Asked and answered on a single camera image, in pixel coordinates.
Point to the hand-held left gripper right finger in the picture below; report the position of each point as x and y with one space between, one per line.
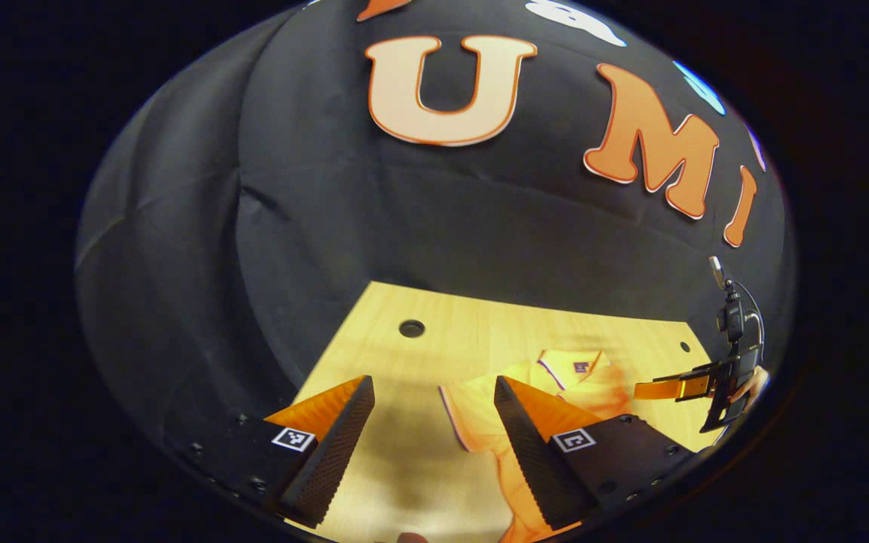
529 454

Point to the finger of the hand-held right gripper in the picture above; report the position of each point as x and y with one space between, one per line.
661 388

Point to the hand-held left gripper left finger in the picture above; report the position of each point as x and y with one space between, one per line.
335 446

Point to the orange T-shirt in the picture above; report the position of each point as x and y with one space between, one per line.
480 411

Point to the grey side curtain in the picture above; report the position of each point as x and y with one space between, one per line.
155 264

